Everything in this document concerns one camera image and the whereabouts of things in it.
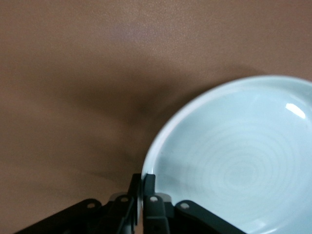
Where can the light blue round plate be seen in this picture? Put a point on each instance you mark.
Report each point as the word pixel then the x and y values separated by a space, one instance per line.
pixel 239 151

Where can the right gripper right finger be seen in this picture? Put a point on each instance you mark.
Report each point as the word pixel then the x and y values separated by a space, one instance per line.
pixel 156 214

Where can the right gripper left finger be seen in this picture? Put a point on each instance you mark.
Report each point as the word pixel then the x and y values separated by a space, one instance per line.
pixel 122 214

